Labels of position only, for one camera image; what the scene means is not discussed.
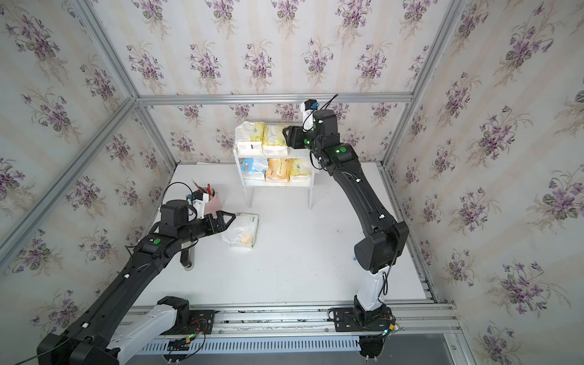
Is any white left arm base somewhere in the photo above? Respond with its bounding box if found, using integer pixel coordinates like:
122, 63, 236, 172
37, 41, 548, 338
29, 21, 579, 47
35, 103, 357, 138
108, 296, 191, 364

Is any grey staple box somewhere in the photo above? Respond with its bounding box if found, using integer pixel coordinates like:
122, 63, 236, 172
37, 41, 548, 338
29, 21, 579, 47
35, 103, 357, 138
180, 241, 197, 271

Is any yellow lower tissue pack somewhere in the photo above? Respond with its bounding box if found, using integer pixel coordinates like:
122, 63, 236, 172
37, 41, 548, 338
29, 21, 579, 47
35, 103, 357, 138
289, 158, 313, 183

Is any orange tissue pack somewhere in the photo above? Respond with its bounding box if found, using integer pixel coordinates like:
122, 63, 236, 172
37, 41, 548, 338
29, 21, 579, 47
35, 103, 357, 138
266, 158, 291, 183

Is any yellow floral tissue pack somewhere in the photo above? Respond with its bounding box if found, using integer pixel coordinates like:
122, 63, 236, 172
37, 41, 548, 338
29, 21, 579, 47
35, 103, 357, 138
262, 124, 288, 156

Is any blue cartoon tissue pack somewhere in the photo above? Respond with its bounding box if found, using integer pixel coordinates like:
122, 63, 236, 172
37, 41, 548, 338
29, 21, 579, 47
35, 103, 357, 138
240, 158, 269, 180

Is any pink pen holder cup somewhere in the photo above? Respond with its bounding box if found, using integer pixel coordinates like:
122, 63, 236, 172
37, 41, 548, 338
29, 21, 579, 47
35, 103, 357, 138
193, 181, 221, 216

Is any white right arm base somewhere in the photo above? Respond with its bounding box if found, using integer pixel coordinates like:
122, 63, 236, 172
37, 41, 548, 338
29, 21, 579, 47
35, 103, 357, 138
353, 266, 392, 329

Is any white green tissue pack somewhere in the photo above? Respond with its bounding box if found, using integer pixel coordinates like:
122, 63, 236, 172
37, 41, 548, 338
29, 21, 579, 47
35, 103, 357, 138
221, 213, 259, 249

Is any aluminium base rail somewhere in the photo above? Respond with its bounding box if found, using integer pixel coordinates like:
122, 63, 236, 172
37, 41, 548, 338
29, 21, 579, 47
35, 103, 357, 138
138, 301, 462, 357

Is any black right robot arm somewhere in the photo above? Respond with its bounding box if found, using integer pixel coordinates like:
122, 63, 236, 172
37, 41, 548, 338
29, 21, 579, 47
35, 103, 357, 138
283, 109, 409, 274

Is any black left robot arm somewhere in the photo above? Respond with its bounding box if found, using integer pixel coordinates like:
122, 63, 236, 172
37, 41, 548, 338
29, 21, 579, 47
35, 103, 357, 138
36, 199, 236, 364

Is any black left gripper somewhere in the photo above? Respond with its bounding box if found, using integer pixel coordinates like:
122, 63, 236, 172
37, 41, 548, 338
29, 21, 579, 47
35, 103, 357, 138
174, 210, 235, 246

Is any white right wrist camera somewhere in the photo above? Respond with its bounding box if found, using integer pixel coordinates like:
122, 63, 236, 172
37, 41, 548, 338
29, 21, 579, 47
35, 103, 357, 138
301, 99, 319, 132

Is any white two-tier shelf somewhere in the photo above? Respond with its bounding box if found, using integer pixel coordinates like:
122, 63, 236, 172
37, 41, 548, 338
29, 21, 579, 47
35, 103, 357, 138
233, 121, 316, 208

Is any white yellow tissue pack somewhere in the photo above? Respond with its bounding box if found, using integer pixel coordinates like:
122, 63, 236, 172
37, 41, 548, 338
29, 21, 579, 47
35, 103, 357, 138
234, 121, 265, 156

